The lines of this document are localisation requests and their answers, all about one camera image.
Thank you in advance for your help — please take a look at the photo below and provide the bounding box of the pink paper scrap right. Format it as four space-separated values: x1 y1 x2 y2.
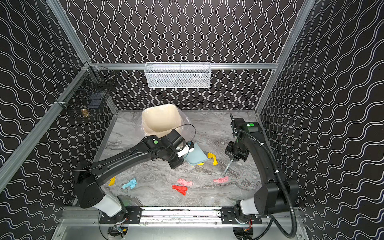
213 176 229 184

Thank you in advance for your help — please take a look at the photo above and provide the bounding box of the blue paper scrap near left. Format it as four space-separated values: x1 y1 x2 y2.
122 178 138 190

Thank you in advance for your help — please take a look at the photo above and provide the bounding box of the pink paper scrap centre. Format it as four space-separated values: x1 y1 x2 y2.
177 179 193 187

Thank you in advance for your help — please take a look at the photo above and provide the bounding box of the teal dustpan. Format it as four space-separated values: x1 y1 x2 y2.
185 143 208 166

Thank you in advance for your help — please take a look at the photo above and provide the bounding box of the teal hand brush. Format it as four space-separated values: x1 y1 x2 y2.
223 159 234 176

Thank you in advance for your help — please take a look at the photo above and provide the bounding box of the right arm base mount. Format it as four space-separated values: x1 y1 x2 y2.
218 206 263 225

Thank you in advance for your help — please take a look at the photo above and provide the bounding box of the pink paper scrap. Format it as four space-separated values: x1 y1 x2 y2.
177 179 193 187
213 176 229 184

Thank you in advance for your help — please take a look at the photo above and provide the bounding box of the brass object in basket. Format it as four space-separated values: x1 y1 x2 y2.
81 109 90 118

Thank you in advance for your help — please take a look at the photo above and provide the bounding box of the clear plastic bin liner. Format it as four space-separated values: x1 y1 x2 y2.
135 109 195 142

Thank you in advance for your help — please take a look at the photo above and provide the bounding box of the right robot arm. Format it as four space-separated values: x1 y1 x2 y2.
225 115 299 216

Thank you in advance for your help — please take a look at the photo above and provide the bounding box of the white wire basket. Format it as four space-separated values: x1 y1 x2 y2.
144 62 212 89

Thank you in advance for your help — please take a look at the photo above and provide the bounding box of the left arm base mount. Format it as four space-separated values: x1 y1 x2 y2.
99 207 143 225

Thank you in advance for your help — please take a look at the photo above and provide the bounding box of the black wire basket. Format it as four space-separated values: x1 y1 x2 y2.
60 66 118 122

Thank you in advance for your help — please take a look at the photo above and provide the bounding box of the red paper scrap near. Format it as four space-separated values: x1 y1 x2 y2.
172 185 188 196

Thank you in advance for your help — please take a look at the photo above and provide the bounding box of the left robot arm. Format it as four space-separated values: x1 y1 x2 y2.
73 130 189 217

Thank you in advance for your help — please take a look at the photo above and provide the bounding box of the yellow paper scrap curved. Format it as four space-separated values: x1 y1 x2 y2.
207 153 218 166

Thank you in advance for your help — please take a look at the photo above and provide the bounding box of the aluminium front rail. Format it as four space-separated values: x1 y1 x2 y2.
61 206 301 227

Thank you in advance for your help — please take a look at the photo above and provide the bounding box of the yellow paper scrap left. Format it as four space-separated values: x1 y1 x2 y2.
109 177 116 186

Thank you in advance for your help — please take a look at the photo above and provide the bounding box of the cream plastic waste bin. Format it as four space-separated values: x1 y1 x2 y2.
142 104 182 138

